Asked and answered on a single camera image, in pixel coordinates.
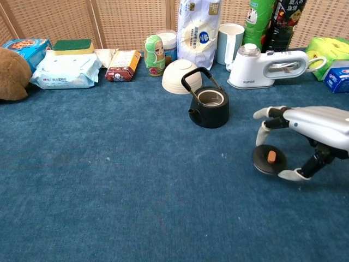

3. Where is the green matryoshka doll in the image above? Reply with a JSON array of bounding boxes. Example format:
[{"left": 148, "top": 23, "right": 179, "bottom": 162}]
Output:
[{"left": 143, "top": 34, "right": 166, "bottom": 78}]

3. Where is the green tissue pack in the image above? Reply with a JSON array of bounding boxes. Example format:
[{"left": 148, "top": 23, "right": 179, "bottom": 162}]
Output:
[{"left": 305, "top": 37, "right": 349, "bottom": 81}]

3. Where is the green yellow sponge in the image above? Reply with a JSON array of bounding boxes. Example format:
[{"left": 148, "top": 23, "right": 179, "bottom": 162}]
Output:
[{"left": 52, "top": 39, "right": 94, "bottom": 56}]

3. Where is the cream ceramic bowl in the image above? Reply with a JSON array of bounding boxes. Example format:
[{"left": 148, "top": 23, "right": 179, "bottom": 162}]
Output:
[{"left": 161, "top": 59, "right": 202, "bottom": 96}]

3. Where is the black teapot with handle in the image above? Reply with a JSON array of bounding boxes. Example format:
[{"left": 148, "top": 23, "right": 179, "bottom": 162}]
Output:
[{"left": 180, "top": 67, "right": 230, "bottom": 129}]

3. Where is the white paper package bag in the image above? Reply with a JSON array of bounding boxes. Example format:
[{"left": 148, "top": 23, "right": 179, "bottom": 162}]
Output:
[{"left": 177, "top": 0, "right": 222, "bottom": 71}]

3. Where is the white plastic packet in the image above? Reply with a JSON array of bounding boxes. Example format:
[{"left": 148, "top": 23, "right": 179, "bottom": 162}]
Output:
[{"left": 94, "top": 48, "right": 120, "bottom": 69}]

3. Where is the blue cookie box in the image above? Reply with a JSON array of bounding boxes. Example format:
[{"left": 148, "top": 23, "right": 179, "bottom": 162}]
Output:
[{"left": 2, "top": 38, "right": 53, "bottom": 74}]

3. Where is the brown plush toy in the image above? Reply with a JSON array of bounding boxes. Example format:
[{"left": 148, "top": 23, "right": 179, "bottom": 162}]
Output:
[{"left": 0, "top": 47, "right": 33, "bottom": 101}]

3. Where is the white steamer power cable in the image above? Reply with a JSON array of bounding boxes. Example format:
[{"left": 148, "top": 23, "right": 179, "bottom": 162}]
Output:
[{"left": 306, "top": 56, "right": 328, "bottom": 73}]

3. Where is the blue toothpaste box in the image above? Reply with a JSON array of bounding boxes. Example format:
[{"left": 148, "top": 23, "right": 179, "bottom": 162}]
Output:
[{"left": 323, "top": 67, "right": 349, "bottom": 94}]

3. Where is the pale blue white mug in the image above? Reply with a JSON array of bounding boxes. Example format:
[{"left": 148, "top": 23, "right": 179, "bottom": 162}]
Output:
[{"left": 217, "top": 23, "right": 245, "bottom": 72}]

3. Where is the black lid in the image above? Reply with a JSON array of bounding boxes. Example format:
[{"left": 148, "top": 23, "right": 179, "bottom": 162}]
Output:
[{"left": 251, "top": 144, "right": 288, "bottom": 176}]

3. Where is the white handheld garment steamer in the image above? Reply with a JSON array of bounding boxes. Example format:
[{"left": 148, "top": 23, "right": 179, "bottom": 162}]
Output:
[{"left": 227, "top": 43, "right": 310, "bottom": 90}]

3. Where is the orange brown snack box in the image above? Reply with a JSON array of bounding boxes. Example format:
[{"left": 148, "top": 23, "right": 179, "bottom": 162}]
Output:
[{"left": 105, "top": 50, "right": 142, "bottom": 83}]

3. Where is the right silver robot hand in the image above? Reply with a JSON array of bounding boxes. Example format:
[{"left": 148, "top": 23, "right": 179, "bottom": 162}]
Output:
[{"left": 252, "top": 105, "right": 349, "bottom": 182}]

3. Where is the woven rattan folding screen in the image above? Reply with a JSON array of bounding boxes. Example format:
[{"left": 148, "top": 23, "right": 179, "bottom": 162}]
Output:
[{"left": 0, "top": 0, "right": 349, "bottom": 52}]

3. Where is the blue carpet table covering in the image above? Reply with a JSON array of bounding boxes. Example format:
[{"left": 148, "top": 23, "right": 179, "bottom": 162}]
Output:
[{"left": 0, "top": 49, "right": 349, "bottom": 262}]

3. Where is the black coffee bottle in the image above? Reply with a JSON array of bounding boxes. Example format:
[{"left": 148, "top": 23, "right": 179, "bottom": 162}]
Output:
[{"left": 261, "top": 0, "right": 308, "bottom": 54}]

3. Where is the white blue wet wipes pack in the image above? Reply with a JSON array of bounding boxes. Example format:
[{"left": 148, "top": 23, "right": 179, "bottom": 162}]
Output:
[{"left": 29, "top": 51, "right": 103, "bottom": 90}]

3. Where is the clear cotton swab jar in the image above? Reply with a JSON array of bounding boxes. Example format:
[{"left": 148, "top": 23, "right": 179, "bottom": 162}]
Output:
[{"left": 156, "top": 29, "right": 178, "bottom": 66}]

